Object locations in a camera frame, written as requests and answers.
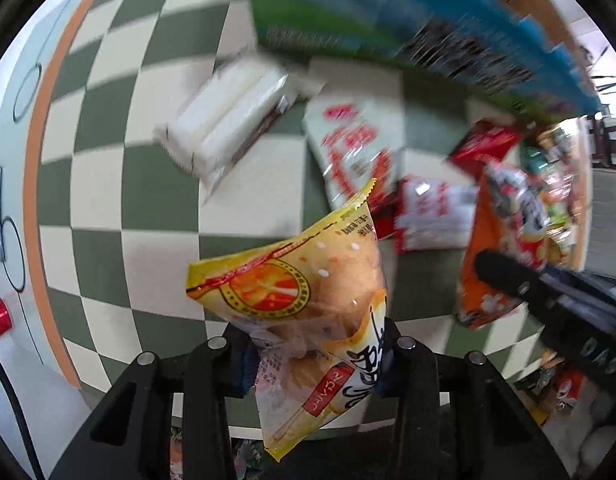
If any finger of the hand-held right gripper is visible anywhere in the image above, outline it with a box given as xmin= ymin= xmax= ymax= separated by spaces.
xmin=474 ymin=250 xmax=555 ymax=312
xmin=544 ymin=265 xmax=616 ymax=312

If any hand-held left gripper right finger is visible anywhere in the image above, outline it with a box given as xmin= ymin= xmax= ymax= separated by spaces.
xmin=375 ymin=320 xmax=571 ymax=480

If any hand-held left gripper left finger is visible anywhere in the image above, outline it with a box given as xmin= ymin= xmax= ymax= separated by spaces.
xmin=50 ymin=329 xmax=261 ymax=480

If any orange panda snack bag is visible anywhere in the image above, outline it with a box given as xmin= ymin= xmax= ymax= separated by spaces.
xmin=455 ymin=160 xmax=556 ymax=331

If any yellow snack packet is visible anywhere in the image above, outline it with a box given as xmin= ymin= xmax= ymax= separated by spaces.
xmin=186 ymin=178 xmax=389 ymax=462

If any grey sofa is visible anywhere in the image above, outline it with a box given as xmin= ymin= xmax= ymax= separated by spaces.
xmin=585 ymin=166 xmax=616 ymax=279

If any pile of colourful snack packets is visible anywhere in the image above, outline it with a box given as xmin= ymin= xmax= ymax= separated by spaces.
xmin=520 ymin=125 xmax=590 ymax=269

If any red and white snack packet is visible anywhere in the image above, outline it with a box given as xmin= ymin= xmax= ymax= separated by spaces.
xmin=393 ymin=176 xmax=481 ymax=254

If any dark wooden chair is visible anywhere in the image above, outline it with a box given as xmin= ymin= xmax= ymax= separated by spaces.
xmin=585 ymin=104 xmax=616 ymax=168

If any white red-print snack packet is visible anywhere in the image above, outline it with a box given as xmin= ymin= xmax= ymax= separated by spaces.
xmin=303 ymin=100 xmax=403 ymax=211

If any blue green milk carton box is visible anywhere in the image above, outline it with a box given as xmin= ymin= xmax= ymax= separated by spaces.
xmin=243 ymin=0 xmax=602 ymax=117

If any black cable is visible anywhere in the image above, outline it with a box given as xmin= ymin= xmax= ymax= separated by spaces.
xmin=0 ymin=344 xmax=44 ymax=480

